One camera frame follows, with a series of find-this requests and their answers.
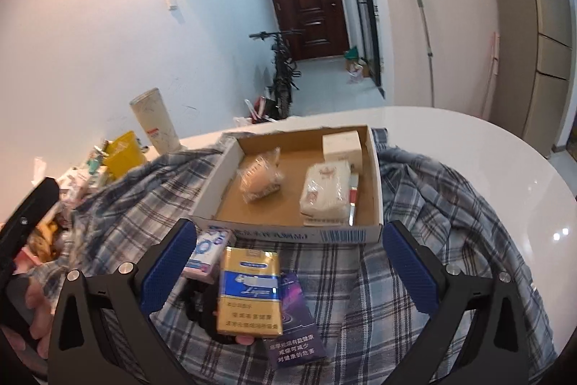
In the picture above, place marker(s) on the red white bag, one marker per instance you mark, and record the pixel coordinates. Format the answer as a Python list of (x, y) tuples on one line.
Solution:
[(259, 107)]

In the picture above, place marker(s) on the small cream box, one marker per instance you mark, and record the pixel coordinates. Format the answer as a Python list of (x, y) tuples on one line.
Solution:
[(342, 143)]

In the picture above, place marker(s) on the cream tumbler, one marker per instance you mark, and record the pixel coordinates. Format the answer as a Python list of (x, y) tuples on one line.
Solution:
[(153, 121)]

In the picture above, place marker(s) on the green bag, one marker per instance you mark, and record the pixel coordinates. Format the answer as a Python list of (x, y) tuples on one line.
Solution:
[(351, 52)]

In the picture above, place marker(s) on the white red tube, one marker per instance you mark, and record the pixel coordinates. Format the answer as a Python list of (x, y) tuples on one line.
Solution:
[(353, 200)]

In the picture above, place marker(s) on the purple cigarette pack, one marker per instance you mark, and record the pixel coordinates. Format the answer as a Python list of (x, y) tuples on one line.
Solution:
[(297, 331)]

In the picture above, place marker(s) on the beige refrigerator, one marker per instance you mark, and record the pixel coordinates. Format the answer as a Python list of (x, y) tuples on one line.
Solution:
[(532, 51)]

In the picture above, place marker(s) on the beige sponge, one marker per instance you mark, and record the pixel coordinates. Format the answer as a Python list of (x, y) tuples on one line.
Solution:
[(261, 180)]

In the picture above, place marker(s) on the blue plaid shirt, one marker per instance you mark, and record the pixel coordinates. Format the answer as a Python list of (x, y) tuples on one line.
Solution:
[(405, 195)]

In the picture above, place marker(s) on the yellow cigarette pack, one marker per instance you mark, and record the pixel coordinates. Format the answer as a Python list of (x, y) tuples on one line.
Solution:
[(248, 290)]

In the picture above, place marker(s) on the yellow plastic container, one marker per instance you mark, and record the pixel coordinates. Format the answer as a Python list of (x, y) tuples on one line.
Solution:
[(124, 157)]

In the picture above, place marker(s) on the black framed glass door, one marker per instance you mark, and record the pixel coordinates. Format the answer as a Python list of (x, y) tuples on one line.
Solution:
[(363, 6)]

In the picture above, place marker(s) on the blue white tissue pack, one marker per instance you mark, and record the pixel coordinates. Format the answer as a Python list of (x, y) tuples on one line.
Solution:
[(209, 252)]

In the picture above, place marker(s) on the clear white napkin pack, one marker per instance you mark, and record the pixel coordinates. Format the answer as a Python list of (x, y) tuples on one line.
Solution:
[(324, 191)]

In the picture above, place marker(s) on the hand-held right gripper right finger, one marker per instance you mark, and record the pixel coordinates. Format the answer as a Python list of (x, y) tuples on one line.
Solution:
[(408, 272)]

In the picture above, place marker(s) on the dark red entrance door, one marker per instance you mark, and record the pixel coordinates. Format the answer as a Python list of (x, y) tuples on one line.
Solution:
[(311, 1)]

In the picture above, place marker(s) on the shallow cardboard box tray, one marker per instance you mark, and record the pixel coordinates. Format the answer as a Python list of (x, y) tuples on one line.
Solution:
[(279, 204)]

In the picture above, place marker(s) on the teal packet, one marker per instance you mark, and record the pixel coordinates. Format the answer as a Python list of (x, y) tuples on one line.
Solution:
[(97, 159)]

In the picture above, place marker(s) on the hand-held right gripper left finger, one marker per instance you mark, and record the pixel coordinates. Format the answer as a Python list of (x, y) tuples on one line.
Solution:
[(167, 267)]

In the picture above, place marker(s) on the black bicycle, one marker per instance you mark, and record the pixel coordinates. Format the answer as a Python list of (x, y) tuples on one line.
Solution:
[(281, 87)]

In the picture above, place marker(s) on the person's left hand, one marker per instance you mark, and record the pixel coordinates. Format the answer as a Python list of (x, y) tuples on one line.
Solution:
[(43, 313)]

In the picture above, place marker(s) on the white plastic bag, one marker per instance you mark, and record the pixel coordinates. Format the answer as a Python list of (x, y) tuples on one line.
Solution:
[(354, 74)]

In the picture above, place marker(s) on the white pink pole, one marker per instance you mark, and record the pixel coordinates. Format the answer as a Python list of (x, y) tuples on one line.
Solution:
[(491, 69)]

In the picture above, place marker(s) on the flat white box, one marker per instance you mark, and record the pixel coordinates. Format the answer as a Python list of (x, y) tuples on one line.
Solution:
[(76, 180)]

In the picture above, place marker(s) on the small cardboard box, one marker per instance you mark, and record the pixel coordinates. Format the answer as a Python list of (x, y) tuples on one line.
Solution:
[(366, 69)]

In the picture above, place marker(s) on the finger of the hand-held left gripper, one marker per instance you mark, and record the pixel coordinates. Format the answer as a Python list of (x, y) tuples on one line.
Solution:
[(27, 222)]

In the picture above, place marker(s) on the white light switch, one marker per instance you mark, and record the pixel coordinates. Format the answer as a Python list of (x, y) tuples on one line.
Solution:
[(170, 2)]

